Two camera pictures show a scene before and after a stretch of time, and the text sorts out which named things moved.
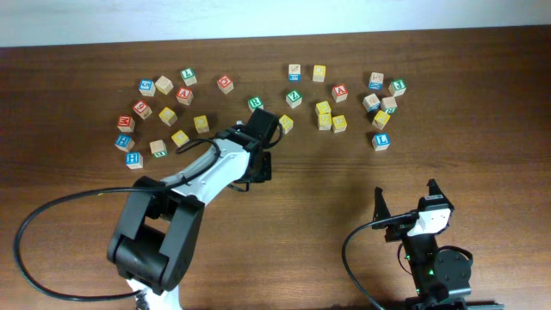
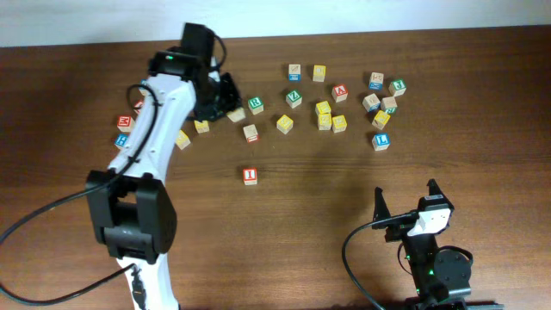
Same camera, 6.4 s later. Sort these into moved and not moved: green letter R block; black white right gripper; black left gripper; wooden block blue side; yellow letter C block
Moved: black left gripper; yellow letter C block
Not moved: black white right gripper; green letter R block; wooden block blue side
